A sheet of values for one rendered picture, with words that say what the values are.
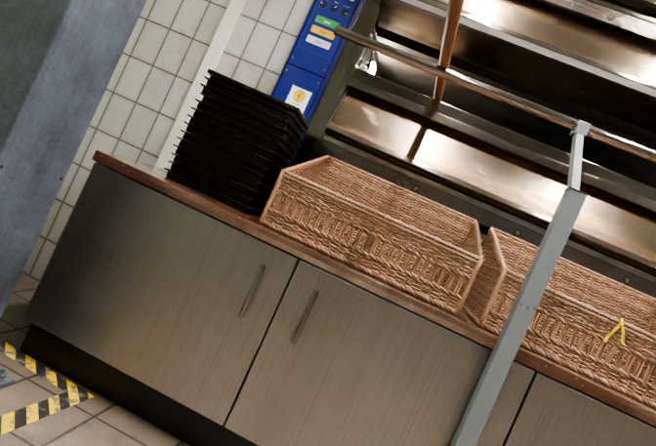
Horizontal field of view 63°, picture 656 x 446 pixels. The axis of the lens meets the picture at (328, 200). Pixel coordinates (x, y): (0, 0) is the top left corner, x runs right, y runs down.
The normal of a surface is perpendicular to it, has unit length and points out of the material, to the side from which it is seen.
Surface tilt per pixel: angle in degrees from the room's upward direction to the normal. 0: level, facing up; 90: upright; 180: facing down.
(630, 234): 70
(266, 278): 90
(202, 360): 90
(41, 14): 90
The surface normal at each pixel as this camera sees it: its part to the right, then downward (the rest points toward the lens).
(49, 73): 0.89, 0.40
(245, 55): -0.14, -0.07
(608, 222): 0.01, -0.38
